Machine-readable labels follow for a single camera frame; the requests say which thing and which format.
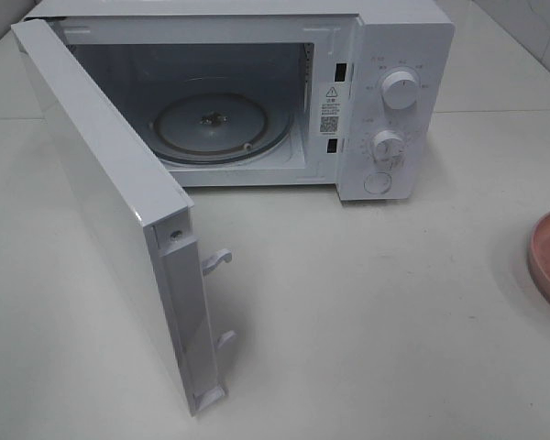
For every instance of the round white door button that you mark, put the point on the round white door button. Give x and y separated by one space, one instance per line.
378 183

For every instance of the white microwave door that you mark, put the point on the white microwave door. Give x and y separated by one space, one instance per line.
139 216

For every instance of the white timer knob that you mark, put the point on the white timer knob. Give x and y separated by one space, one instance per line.
387 145

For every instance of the glass microwave turntable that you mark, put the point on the glass microwave turntable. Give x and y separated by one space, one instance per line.
209 128

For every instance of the white warning label sticker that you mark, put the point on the white warning label sticker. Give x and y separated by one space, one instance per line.
330 107

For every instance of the white microwave oven body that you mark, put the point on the white microwave oven body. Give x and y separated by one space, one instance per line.
145 55

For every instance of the upper white power knob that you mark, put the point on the upper white power knob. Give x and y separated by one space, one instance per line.
399 89

